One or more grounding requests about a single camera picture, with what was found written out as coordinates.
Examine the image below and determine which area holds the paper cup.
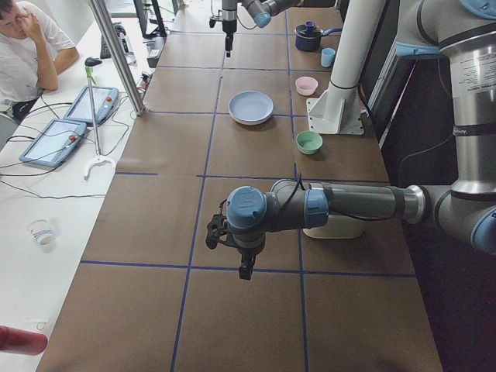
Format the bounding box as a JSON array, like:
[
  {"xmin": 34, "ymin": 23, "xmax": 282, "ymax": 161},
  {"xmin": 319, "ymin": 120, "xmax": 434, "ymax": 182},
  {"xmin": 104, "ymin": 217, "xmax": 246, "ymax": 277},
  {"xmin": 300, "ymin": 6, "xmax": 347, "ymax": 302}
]
[{"xmin": 27, "ymin": 219, "xmax": 56, "ymax": 250}]

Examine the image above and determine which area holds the black computer mouse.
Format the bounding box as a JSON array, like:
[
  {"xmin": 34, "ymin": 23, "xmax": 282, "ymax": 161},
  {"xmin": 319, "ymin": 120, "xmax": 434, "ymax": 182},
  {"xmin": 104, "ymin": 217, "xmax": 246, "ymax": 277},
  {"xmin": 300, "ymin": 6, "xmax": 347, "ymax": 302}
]
[{"xmin": 84, "ymin": 57, "xmax": 102, "ymax": 67}]

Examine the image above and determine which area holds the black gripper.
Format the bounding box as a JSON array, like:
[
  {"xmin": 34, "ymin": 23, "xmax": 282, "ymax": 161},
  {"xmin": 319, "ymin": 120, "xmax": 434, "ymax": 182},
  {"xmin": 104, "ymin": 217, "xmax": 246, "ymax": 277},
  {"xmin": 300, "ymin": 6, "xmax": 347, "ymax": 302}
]
[
  {"xmin": 209, "ymin": 9, "xmax": 237, "ymax": 58},
  {"xmin": 205, "ymin": 213, "xmax": 266, "ymax": 281}
]

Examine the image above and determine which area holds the cream toaster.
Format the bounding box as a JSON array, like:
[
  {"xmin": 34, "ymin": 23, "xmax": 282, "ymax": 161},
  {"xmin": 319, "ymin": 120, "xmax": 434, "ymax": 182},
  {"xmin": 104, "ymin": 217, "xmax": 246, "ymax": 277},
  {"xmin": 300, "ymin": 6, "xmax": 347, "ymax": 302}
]
[{"xmin": 303, "ymin": 215, "xmax": 366, "ymax": 239}]

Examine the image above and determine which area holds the lower teach pendant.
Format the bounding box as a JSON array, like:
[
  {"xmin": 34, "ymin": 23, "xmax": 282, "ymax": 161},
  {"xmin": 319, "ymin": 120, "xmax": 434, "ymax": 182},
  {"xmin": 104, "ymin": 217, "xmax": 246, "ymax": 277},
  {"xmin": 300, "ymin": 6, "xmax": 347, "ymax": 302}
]
[{"xmin": 19, "ymin": 119, "xmax": 87, "ymax": 168}]

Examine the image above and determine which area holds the green bowl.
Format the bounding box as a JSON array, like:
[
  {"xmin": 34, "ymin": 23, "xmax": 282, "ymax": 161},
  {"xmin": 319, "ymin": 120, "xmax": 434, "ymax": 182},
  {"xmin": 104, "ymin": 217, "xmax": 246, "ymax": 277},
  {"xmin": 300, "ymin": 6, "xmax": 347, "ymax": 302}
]
[{"xmin": 295, "ymin": 130, "xmax": 323, "ymax": 155}]

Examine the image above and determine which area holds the glass pot lid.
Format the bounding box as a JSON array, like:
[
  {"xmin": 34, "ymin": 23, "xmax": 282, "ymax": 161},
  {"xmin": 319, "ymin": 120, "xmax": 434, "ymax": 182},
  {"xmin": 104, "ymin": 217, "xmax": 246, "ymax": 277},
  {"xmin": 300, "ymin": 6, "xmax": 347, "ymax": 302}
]
[{"xmin": 295, "ymin": 21, "xmax": 322, "ymax": 38}]

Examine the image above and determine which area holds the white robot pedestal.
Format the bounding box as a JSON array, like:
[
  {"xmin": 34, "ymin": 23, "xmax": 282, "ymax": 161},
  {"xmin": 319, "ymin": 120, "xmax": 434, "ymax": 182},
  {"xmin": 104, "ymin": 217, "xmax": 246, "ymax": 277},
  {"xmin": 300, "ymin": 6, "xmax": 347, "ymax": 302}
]
[{"xmin": 307, "ymin": 0, "xmax": 386, "ymax": 136}]

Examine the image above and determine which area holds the dark blue saucepan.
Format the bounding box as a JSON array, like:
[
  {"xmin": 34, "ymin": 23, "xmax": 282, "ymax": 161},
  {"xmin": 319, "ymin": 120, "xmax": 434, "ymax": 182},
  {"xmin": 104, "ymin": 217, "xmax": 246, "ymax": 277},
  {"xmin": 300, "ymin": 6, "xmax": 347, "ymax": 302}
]
[{"xmin": 295, "ymin": 27, "xmax": 343, "ymax": 52}]

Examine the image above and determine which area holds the pink bowl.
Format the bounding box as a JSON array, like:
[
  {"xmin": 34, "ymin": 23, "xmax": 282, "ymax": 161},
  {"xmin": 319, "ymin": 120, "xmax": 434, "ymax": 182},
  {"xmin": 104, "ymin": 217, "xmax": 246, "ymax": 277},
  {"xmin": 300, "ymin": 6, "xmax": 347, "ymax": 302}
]
[{"xmin": 295, "ymin": 76, "xmax": 319, "ymax": 96}]

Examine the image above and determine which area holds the seated person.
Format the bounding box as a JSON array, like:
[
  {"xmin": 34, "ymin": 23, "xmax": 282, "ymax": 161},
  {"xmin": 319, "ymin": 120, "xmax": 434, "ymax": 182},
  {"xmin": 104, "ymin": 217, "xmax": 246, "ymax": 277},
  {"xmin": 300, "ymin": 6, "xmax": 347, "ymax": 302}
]
[{"xmin": 1, "ymin": 1, "xmax": 79, "ymax": 122}]

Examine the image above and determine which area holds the red cylinder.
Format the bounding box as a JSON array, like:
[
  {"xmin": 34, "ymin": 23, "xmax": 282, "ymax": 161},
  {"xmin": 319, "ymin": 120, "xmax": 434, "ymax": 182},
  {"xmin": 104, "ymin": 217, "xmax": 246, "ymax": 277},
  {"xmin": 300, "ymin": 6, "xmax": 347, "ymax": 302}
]
[{"xmin": 1, "ymin": 325, "xmax": 48, "ymax": 356}]

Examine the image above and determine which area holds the teach pendant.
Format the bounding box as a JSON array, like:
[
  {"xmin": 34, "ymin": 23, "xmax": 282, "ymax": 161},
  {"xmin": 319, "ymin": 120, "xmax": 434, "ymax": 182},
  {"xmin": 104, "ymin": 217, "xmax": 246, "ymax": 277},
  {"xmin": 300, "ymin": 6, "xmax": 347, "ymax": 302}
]
[
  {"xmin": 19, "ymin": 119, "xmax": 87, "ymax": 168},
  {"xmin": 64, "ymin": 86, "xmax": 119, "ymax": 127}
]

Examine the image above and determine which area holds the upper teach pendant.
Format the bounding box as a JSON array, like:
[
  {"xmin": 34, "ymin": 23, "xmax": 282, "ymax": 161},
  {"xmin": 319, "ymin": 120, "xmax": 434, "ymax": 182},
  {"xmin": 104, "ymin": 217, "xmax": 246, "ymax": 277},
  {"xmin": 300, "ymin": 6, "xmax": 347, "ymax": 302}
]
[{"xmin": 64, "ymin": 86, "xmax": 119, "ymax": 127}]

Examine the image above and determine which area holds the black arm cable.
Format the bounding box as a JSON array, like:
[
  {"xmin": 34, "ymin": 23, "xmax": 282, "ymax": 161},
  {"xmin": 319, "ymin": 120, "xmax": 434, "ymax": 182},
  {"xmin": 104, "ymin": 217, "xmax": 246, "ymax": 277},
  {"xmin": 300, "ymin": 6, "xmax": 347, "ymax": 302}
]
[{"xmin": 216, "ymin": 172, "xmax": 392, "ymax": 224}]

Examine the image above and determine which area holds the aluminium frame post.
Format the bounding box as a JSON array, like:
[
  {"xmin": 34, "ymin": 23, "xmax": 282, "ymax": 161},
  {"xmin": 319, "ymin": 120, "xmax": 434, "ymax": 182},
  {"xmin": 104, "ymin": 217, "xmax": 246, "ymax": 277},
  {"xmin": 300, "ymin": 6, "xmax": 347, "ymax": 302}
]
[{"xmin": 88, "ymin": 0, "xmax": 146, "ymax": 117}]

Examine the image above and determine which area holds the light blue cup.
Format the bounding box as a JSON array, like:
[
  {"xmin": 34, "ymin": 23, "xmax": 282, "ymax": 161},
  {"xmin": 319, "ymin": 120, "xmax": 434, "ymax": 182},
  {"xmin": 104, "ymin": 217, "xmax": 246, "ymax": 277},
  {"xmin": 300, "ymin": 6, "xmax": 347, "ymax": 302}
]
[{"xmin": 320, "ymin": 47, "xmax": 336, "ymax": 68}]

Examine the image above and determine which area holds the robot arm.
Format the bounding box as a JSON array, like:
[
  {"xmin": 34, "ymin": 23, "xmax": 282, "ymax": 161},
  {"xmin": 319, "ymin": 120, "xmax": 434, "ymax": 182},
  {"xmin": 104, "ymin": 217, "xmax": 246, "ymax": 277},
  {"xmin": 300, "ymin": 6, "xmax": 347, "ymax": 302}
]
[
  {"xmin": 209, "ymin": 0, "xmax": 305, "ymax": 57},
  {"xmin": 205, "ymin": 1, "xmax": 495, "ymax": 281}
]

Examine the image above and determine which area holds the blue plate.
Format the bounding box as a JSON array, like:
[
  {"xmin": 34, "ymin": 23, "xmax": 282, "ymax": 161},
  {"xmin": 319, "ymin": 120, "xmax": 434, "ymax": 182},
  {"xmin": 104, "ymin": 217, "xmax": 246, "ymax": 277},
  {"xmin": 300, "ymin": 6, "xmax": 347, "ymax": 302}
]
[{"xmin": 229, "ymin": 91, "xmax": 274, "ymax": 120}]

